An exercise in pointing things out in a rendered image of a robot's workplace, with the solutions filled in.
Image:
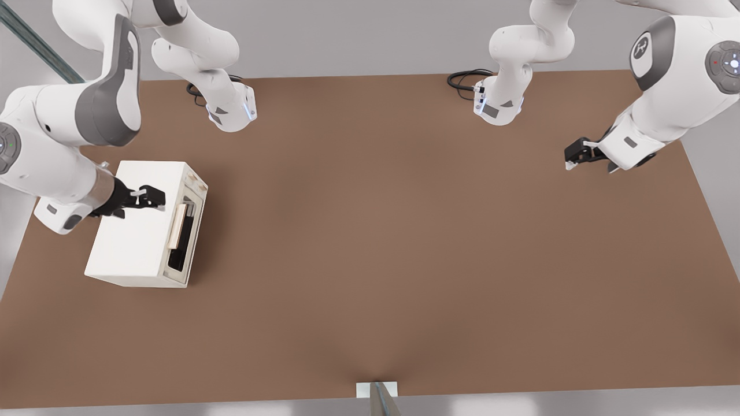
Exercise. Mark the white oven door with window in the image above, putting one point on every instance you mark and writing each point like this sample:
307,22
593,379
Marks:
193,231

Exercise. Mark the white oven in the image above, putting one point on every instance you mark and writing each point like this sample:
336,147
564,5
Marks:
136,231

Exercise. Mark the silver frame post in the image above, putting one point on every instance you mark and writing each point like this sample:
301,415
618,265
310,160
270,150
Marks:
378,398
40,46

